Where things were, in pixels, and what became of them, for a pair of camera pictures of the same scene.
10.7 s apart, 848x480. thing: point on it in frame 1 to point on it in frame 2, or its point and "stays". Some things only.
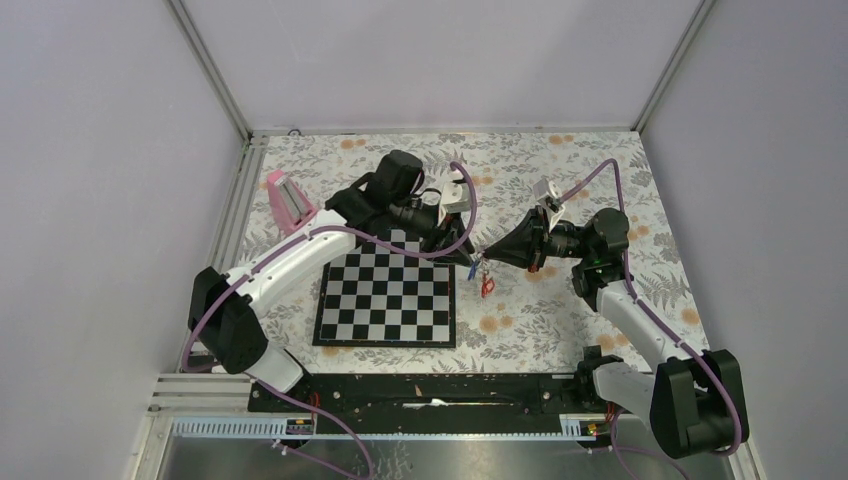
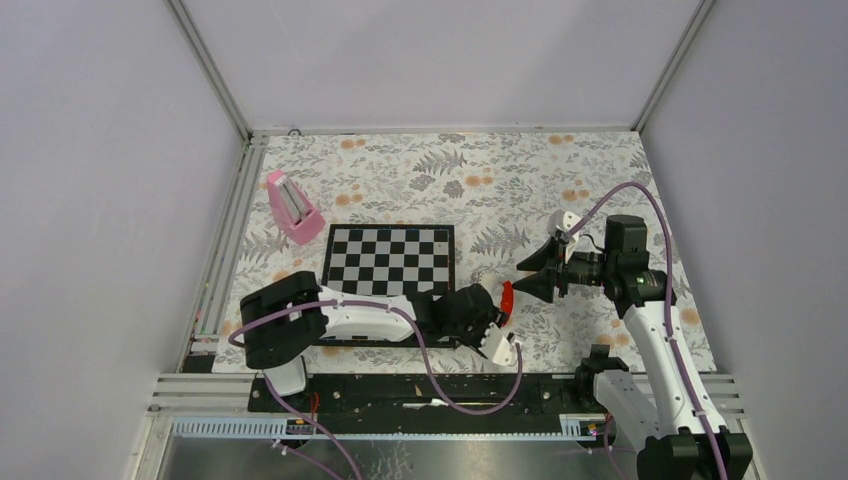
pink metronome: [289, 206] stays
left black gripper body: [421, 220] to [473, 333]
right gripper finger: [517, 247] to [541, 284]
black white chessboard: [376, 296] stays
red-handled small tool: [487, 284] to [507, 302]
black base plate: [429, 395] stays
